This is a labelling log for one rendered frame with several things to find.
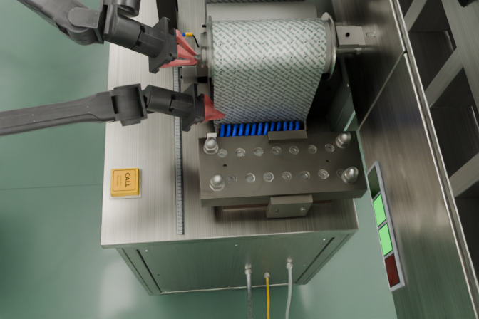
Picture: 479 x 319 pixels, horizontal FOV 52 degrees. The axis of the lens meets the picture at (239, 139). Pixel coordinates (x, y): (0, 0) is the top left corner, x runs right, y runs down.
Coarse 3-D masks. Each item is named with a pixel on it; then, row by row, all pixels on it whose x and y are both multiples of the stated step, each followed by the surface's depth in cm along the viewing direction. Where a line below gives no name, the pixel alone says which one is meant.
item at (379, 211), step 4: (380, 196) 98; (376, 200) 101; (380, 200) 99; (376, 204) 101; (380, 204) 99; (376, 208) 101; (380, 208) 99; (376, 212) 101; (380, 212) 99; (376, 216) 101; (380, 216) 99; (384, 216) 97; (376, 220) 101; (380, 220) 99
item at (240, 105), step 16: (224, 96) 112; (240, 96) 113; (256, 96) 113; (272, 96) 114; (288, 96) 115; (304, 96) 115; (224, 112) 119; (240, 112) 120; (256, 112) 120; (272, 112) 121; (288, 112) 121; (304, 112) 122
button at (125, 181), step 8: (128, 168) 129; (136, 168) 129; (112, 176) 128; (120, 176) 128; (128, 176) 128; (136, 176) 128; (112, 184) 127; (120, 184) 127; (128, 184) 127; (136, 184) 127; (112, 192) 126; (120, 192) 126; (128, 192) 126; (136, 192) 126
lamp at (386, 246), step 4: (384, 228) 97; (380, 232) 99; (384, 232) 97; (380, 236) 100; (384, 236) 97; (388, 236) 95; (384, 240) 97; (388, 240) 95; (384, 244) 97; (388, 244) 95; (384, 248) 97; (388, 248) 95; (384, 252) 98
